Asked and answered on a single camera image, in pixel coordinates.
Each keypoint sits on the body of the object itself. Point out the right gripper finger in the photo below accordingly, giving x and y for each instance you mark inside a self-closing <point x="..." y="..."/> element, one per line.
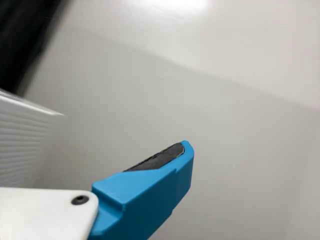
<point x="145" y="197"/>

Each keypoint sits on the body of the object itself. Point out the incubator door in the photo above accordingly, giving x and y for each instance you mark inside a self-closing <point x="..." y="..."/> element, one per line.
<point x="20" y="140"/>

